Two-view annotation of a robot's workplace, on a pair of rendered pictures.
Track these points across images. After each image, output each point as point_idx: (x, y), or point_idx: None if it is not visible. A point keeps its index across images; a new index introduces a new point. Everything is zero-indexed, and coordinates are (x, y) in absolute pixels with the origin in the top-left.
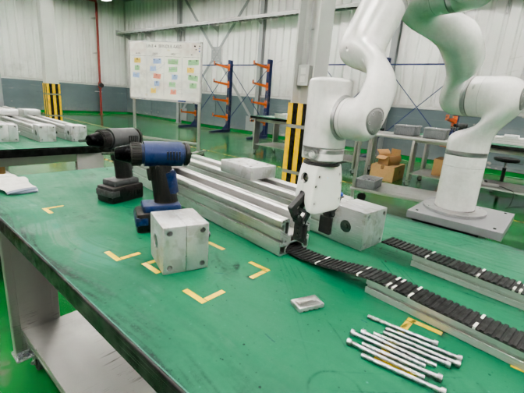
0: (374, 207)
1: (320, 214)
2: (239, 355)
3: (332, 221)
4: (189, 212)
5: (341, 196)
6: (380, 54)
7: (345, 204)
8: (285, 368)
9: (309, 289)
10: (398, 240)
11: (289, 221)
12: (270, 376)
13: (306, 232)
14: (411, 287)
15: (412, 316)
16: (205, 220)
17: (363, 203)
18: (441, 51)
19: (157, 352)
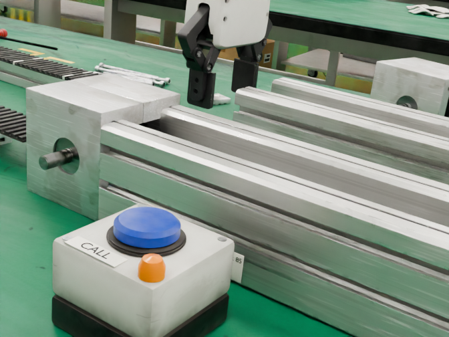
0: (69, 85)
1: (214, 72)
2: (258, 83)
3: (189, 73)
4: (433, 73)
5: (179, 32)
6: None
7: (152, 91)
8: (220, 78)
9: (209, 113)
10: (18, 129)
11: (272, 86)
12: (230, 77)
13: (232, 71)
14: (79, 75)
15: None
16: (388, 63)
17: (90, 97)
18: None
19: (318, 85)
